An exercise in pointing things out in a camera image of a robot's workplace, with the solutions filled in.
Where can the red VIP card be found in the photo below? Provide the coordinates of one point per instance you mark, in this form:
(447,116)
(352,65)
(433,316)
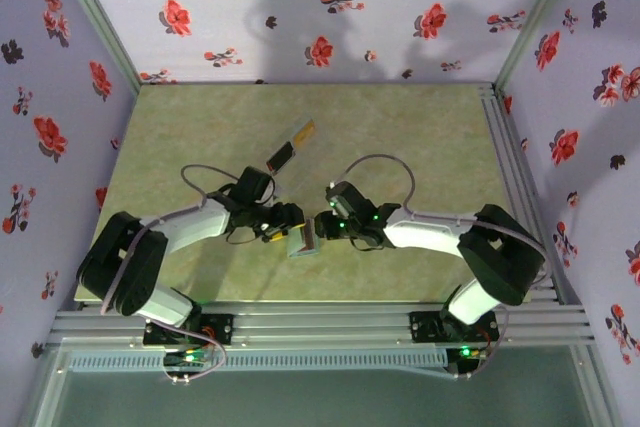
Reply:
(308,239)

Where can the green leather card holder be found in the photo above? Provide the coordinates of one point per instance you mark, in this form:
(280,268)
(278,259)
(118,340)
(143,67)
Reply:
(295,251)

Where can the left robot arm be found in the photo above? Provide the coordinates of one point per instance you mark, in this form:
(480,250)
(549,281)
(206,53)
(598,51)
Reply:
(190,227)

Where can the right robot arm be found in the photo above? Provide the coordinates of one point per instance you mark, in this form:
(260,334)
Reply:
(425,237)

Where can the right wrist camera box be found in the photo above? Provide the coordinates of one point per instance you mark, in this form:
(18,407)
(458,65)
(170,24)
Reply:
(337,199)

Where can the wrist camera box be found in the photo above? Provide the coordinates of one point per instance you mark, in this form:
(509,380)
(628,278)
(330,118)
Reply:
(273,193)
(337,199)

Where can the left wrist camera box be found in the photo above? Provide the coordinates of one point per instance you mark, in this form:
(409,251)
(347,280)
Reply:
(273,193)

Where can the aluminium frame rail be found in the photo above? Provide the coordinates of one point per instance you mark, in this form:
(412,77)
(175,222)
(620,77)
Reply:
(320,322)
(500,122)

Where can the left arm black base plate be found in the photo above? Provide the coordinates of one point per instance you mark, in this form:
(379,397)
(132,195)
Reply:
(220,327)

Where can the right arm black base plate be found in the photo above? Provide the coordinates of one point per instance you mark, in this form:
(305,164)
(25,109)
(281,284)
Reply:
(425,327)

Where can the aluminium frame post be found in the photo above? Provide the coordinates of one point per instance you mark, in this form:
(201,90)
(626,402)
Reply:
(535,17)
(102,27)

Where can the aluminium frame bar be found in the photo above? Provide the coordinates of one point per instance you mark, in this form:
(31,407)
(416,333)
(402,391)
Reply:
(595,387)
(45,387)

